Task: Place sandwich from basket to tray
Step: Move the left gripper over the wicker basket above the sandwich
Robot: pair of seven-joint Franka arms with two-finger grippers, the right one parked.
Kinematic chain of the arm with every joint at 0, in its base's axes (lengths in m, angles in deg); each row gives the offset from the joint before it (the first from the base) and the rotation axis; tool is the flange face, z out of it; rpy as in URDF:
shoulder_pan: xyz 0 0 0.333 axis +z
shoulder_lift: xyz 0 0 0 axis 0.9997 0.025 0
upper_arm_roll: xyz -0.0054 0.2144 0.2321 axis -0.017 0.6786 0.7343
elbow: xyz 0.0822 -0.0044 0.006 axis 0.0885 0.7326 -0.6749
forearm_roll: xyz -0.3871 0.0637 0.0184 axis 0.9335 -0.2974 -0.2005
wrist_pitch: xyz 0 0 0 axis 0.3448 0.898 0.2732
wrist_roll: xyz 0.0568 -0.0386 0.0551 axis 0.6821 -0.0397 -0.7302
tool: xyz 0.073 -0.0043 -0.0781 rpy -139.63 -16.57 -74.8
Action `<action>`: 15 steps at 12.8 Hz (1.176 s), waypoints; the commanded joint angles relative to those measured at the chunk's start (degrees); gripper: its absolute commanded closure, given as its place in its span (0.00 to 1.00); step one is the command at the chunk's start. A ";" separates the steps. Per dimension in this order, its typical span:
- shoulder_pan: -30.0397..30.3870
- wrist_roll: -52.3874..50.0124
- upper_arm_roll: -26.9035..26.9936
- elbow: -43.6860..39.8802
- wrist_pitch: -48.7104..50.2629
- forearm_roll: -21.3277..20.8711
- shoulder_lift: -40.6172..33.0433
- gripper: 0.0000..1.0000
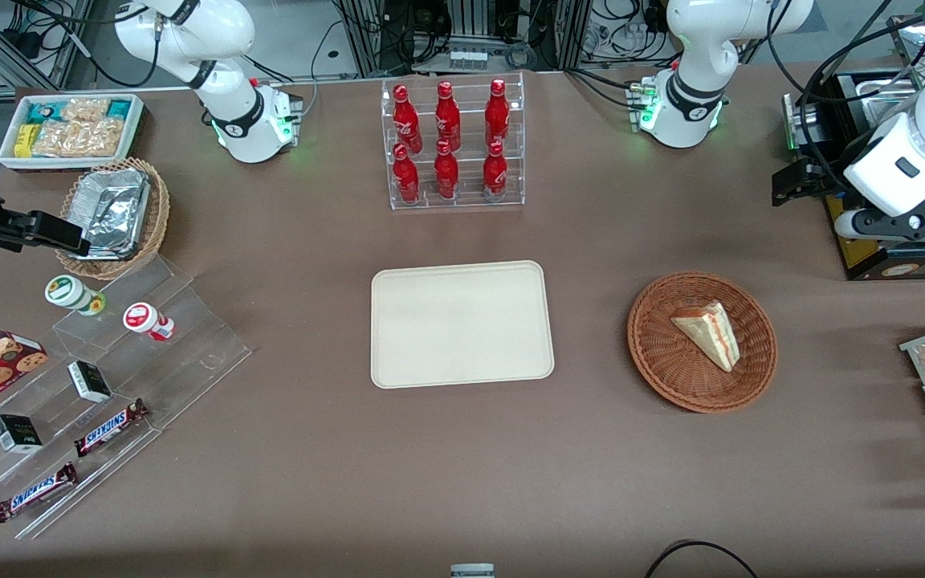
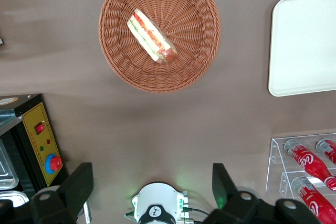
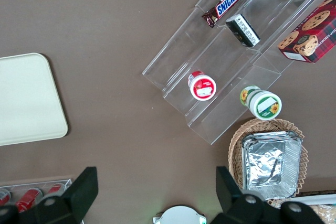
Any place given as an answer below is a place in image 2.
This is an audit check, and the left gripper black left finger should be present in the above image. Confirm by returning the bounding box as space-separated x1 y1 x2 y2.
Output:
0 162 95 224

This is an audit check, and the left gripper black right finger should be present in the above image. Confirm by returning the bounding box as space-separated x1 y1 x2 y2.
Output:
203 163 321 224

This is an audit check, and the triangle sandwich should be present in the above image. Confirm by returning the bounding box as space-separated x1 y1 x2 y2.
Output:
127 8 179 65

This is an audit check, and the beige plastic tray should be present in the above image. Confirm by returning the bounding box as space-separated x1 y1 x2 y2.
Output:
267 0 336 97

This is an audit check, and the round brown wicker basket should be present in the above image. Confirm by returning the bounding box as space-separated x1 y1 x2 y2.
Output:
98 0 222 94

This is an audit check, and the clear acrylic bottle rack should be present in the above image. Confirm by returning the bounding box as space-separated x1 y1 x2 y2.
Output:
265 133 336 209

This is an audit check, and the steel warmer pan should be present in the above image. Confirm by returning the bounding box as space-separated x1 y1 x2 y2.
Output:
0 137 19 191
0 190 30 208

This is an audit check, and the black food warmer machine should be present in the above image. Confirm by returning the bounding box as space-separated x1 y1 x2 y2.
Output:
0 93 92 224

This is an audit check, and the red cola bottle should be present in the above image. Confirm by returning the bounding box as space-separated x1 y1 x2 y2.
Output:
314 138 336 166
290 176 336 224
282 138 336 192

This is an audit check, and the black base cable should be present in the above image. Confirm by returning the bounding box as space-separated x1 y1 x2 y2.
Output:
183 206 211 217

